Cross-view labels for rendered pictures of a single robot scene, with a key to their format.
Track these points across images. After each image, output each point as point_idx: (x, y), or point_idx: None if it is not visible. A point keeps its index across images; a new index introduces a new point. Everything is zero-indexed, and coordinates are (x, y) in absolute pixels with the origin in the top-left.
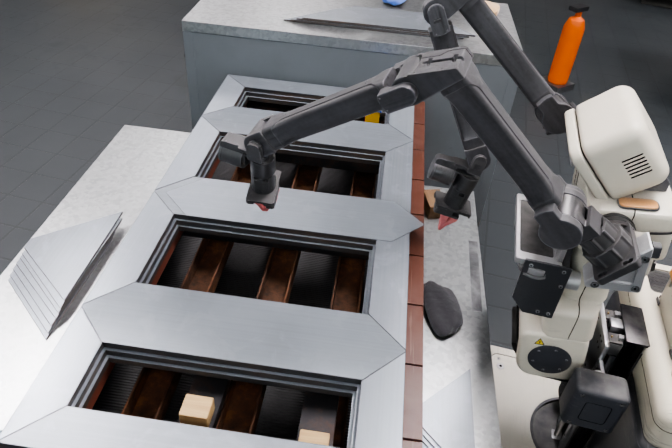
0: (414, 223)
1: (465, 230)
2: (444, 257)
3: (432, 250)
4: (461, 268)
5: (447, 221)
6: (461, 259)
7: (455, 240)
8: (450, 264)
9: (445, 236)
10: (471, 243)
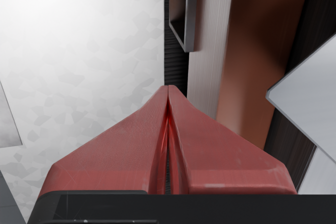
0: (323, 85)
1: (40, 172)
2: (80, 65)
3: (119, 81)
4: (16, 33)
5: (158, 136)
6: (25, 72)
7: (60, 134)
8: (56, 41)
9: (89, 138)
10: (11, 138)
